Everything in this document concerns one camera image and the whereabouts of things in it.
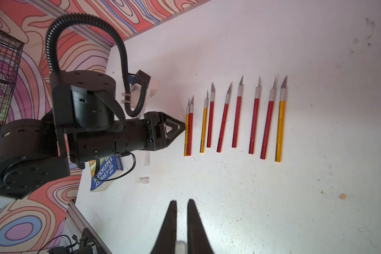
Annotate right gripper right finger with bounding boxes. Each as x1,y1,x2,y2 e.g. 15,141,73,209
187,199,214,254

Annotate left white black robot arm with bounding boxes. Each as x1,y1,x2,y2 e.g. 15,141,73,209
0,70,185,199

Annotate yellow carving knife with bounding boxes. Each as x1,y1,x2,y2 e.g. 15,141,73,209
275,76,287,163

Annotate yellow knife group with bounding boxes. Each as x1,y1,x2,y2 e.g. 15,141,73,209
200,91,209,153

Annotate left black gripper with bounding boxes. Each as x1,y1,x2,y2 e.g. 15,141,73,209
68,112,185,164

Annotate blue treehouse paperback book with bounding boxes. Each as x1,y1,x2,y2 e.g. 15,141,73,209
89,155,124,192

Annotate clear protective cap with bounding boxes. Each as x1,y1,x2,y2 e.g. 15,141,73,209
144,151,150,166
135,177,150,184
174,241,188,254

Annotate black wire basket left wall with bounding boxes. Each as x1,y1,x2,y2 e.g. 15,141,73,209
0,30,24,127

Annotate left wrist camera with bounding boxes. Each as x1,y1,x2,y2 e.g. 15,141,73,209
126,69,159,120

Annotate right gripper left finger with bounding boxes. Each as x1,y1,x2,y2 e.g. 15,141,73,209
151,201,177,254

